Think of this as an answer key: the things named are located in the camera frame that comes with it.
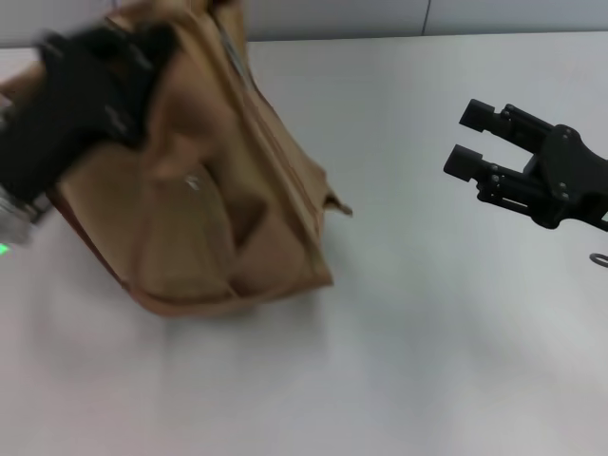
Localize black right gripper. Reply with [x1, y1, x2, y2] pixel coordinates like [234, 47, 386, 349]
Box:
[442, 98, 608, 232]

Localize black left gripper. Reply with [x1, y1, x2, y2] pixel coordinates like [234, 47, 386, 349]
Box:
[0, 22, 181, 201]

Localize khaki canvas food bag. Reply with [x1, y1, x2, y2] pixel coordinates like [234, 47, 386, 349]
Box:
[0, 0, 354, 319]

